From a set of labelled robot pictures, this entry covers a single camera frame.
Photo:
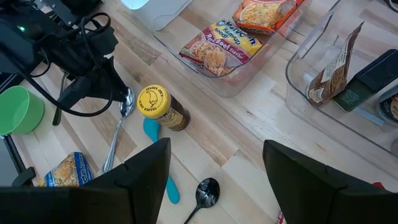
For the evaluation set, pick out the green tin black lid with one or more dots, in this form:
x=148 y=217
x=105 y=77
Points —
x=367 y=84

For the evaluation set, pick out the silver metal spoon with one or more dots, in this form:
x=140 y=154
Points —
x=126 y=107

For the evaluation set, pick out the blue ramen noodle packet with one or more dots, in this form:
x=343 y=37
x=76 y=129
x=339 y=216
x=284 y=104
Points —
x=68 y=171

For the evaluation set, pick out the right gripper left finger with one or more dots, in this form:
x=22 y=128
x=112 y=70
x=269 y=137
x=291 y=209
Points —
x=93 y=202

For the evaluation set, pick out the teal plastic spoon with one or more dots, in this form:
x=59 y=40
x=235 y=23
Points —
x=151 y=129

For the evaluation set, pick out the tan-lid jar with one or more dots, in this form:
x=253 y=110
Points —
x=390 y=109

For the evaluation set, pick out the wide clear plastic bin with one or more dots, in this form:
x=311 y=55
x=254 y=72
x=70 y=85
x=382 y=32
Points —
x=326 y=130

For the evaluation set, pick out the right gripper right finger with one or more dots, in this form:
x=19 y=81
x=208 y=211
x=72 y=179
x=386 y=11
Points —
x=326 y=202

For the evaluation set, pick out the red ramen noodle packet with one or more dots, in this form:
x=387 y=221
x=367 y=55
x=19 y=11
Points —
x=217 y=46

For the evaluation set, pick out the brown snack packet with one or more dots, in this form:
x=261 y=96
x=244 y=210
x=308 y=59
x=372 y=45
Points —
x=332 y=74

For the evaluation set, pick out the narrow clear plastic bin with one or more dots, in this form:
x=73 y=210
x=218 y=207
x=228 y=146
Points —
x=245 y=84

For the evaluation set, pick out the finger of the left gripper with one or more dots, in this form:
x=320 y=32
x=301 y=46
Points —
x=119 y=85
x=101 y=88

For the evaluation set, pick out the yellow-lid spice jar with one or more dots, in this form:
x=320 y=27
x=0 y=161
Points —
x=154 y=101

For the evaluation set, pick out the orange ramen noodle packet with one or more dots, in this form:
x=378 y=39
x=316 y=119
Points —
x=264 y=12

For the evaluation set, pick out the glossy black spoon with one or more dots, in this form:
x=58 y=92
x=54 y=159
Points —
x=206 y=193

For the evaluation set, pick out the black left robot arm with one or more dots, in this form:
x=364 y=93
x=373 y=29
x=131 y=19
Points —
x=81 y=3

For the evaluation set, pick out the green plastic bowl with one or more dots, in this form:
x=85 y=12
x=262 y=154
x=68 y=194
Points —
x=18 y=109

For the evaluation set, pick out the white plastic bin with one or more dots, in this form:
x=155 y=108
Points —
x=155 y=15

